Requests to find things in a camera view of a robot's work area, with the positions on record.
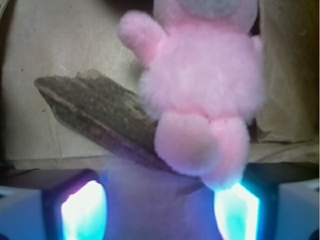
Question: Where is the brown bark piece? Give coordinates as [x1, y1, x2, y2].
[33, 69, 201, 179]

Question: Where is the brown paper bag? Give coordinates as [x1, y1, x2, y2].
[0, 0, 320, 170]

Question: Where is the pink plush bunny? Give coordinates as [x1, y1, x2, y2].
[118, 0, 266, 190]

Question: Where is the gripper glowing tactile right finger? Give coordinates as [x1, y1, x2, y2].
[213, 164, 320, 240]

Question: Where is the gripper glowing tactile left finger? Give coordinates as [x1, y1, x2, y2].
[0, 169, 108, 240]

